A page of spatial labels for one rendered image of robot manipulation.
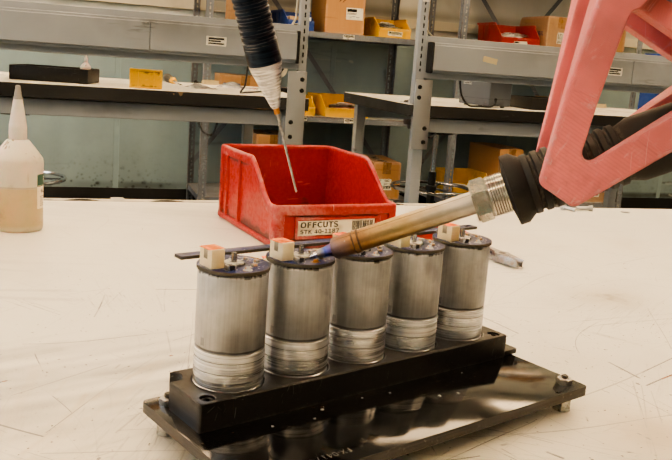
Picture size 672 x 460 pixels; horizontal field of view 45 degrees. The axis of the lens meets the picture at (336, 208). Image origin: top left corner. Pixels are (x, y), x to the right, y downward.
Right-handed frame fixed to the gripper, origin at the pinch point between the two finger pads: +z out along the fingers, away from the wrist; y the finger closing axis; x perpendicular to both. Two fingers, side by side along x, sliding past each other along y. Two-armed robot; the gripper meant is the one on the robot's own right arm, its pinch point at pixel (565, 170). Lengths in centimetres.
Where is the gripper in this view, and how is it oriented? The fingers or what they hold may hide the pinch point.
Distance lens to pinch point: 28.7
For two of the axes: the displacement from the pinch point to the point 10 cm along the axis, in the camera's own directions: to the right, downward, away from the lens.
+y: -1.3, 1.7, -9.8
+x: 8.2, 5.7, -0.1
